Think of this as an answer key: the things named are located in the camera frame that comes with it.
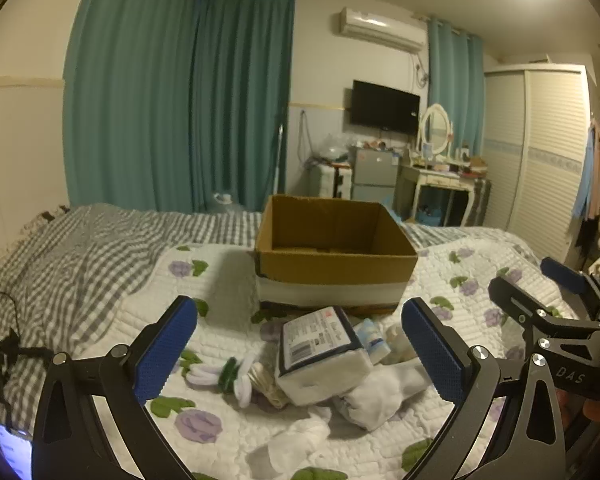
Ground white sock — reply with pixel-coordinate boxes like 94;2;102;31
247;407;332;476
339;364;422;432

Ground hanging wall cables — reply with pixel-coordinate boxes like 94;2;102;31
297;109;314;161

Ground narrow teal curtain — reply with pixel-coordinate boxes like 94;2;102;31
426;19;486;161

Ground white air conditioner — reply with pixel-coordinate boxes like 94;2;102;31
339;6;427;52

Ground white louvered wardrobe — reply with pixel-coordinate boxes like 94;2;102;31
482;62;599;267

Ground air conditioner cable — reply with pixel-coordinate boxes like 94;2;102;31
414;51;432;87

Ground black strap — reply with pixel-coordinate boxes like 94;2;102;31
0;287;51;411

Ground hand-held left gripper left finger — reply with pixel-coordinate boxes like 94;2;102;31
32;295;199;480

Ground white dressing table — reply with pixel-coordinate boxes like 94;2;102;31
397;159;483;227

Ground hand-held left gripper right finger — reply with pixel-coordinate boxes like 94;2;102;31
401;297;566;480

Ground clear plastic bag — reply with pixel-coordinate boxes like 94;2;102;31
317;132;353;163

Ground white green chenille flower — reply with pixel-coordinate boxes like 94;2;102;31
186;351;261;411

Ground white tissue pack dark label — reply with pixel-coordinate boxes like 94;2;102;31
275;306;373;407

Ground bed with checkered sheet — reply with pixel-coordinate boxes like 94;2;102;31
0;203;543;461

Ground large clear water bottle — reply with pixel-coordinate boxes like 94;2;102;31
212;191;244;213

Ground blue basket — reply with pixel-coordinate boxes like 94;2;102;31
415;205;444;227

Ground grey mini fridge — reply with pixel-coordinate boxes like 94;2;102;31
350;145;401;206

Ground cream sock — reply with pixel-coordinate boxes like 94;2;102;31
384;324;422;362

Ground lit smartphone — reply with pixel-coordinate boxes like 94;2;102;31
0;422;34;479

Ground white oval mirror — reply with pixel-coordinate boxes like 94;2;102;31
417;103;453;158

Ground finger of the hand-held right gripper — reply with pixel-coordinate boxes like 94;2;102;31
540;257;600;317
487;275;600;357

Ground white suitcase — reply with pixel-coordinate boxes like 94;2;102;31
307;162;353;201

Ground beige cloth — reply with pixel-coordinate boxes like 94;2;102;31
251;364;292;409

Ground black wall television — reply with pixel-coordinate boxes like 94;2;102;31
350;80;422;136

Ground hanging clothes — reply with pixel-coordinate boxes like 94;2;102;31
572;115;600;253

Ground brown cardboard box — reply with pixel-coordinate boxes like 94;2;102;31
254;194;420;317

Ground white floral quilt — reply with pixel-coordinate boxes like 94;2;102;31
125;232;593;480

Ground blue floral tissue pack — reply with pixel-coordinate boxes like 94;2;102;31
352;317;393;363

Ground wide teal curtain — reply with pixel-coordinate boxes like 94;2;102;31
62;0;203;211

